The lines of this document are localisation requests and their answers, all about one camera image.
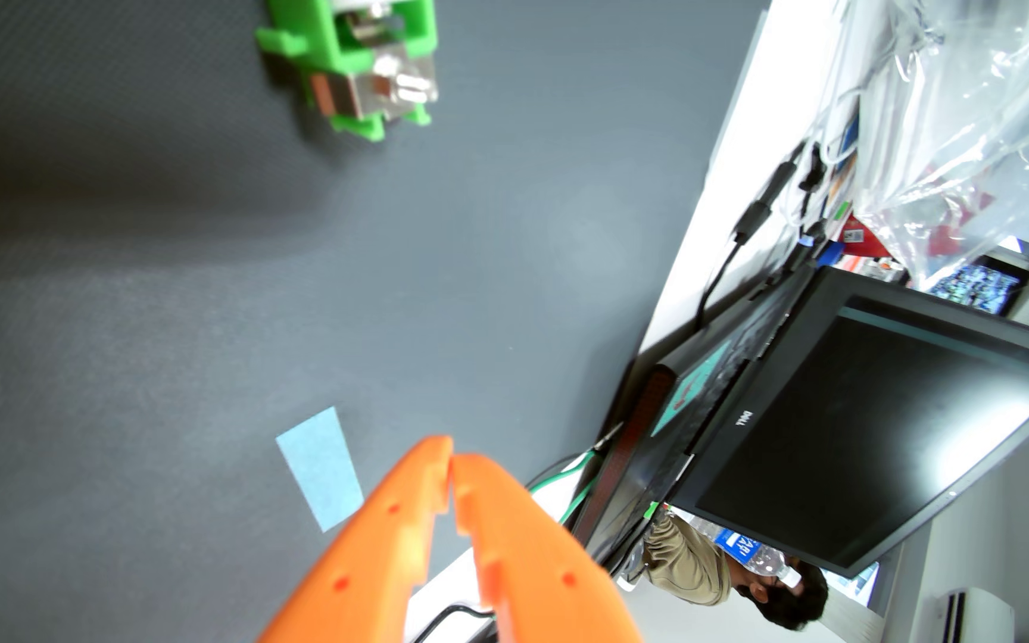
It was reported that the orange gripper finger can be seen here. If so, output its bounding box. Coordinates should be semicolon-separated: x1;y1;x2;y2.
257;436;456;643
454;454;643;643

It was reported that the green battery holder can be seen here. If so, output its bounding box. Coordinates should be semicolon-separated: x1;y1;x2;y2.
254;0;439;142

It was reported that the seated person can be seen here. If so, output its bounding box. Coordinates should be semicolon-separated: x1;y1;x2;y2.
617;504;830;632

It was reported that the blue label water bottle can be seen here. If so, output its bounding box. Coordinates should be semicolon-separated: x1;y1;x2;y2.
715;529;803;589

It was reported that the dark grey table mat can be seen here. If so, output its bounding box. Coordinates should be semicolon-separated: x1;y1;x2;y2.
0;0;770;643

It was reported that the black Dell laptop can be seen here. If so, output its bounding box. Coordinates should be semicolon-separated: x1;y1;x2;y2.
572;265;1029;580

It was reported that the white air conditioner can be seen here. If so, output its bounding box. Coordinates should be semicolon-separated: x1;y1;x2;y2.
918;586;1016;643

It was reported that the red box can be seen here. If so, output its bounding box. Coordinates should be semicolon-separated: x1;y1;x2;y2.
836;213;904;262

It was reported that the small lit display screen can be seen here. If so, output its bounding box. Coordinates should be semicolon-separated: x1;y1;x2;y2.
925;259;1029;316

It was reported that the clear plastic bag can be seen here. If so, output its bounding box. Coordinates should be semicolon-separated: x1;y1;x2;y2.
822;0;1029;291

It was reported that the thin black cable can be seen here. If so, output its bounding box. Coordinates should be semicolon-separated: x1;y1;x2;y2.
411;603;498;643

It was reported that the green wire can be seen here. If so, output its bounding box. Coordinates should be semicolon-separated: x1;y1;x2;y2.
528;447;605;528

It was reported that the black adapter cable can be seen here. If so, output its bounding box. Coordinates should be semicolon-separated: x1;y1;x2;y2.
696;159;802;327

